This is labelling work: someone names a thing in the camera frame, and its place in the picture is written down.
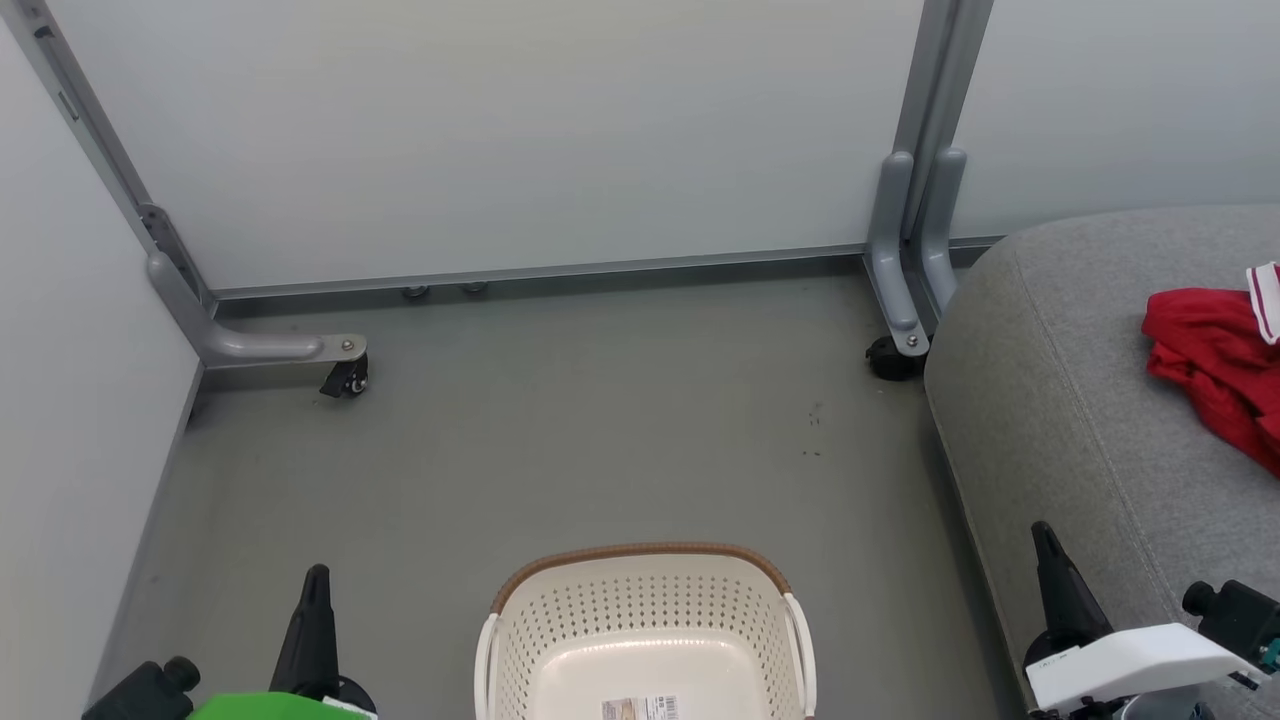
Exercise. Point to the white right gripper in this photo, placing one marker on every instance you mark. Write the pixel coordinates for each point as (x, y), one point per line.
(1140, 660)

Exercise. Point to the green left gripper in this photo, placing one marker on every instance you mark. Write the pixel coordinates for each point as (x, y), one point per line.
(260, 708)

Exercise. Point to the red clothing with white trim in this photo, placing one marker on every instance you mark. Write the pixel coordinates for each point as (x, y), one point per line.
(1215, 350)

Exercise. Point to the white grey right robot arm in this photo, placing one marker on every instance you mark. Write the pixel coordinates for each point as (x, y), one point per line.
(1160, 708)

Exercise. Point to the cream laundry basket brown rim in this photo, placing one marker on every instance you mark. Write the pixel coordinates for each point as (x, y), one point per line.
(640, 640)

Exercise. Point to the grey fabric sofa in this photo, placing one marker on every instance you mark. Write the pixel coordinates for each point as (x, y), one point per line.
(1080, 420)

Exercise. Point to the black caster wheel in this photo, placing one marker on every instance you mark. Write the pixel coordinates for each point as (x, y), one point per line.
(890, 360)
(348, 378)

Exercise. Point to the long grey partition foot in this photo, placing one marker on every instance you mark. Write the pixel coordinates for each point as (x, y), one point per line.
(250, 347)

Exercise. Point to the paper label sticker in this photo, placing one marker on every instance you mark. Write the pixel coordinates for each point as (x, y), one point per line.
(640, 708)

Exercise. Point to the small round levelling foot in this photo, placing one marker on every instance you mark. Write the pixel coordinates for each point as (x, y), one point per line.
(474, 288)
(416, 292)

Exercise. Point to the grey partition foot with screw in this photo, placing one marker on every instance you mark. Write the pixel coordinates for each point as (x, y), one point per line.
(893, 270)

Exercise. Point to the plain grey partition foot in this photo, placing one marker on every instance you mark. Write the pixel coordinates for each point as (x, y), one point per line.
(942, 230)

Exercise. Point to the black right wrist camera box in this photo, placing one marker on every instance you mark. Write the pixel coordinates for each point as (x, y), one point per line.
(1240, 615)

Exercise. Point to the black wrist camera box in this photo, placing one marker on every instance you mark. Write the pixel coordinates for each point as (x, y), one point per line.
(1240, 615)
(140, 695)

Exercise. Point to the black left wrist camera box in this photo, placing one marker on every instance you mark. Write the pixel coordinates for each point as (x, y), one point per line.
(140, 695)

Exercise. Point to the grey partition bottom rail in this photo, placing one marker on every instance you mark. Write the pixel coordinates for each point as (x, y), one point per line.
(600, 268)

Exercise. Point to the upright grey partition post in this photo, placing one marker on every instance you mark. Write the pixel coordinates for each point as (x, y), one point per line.
(940, 80)

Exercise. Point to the slanted grey partition post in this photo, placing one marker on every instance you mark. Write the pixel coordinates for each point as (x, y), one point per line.
(90, 130)

